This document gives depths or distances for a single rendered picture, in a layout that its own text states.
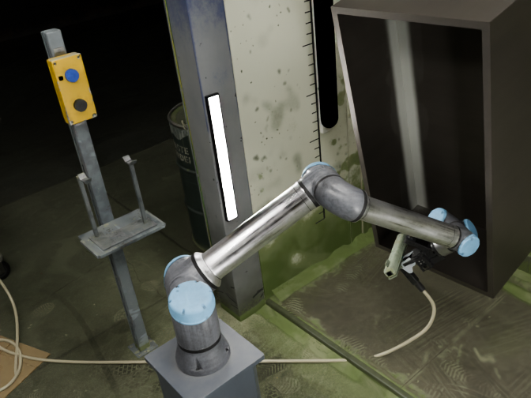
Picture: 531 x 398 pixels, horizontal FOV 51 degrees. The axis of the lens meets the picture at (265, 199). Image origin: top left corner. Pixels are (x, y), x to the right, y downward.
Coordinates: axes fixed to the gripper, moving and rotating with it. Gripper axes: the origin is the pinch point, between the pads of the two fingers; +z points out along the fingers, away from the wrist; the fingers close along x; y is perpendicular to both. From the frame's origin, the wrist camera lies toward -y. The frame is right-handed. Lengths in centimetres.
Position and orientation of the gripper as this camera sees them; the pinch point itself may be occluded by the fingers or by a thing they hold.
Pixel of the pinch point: (397, 264)
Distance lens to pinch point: 253.9
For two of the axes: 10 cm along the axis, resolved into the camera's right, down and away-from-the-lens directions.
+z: -6.3, 5.0, 5.9
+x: 3.8, -4.7, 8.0
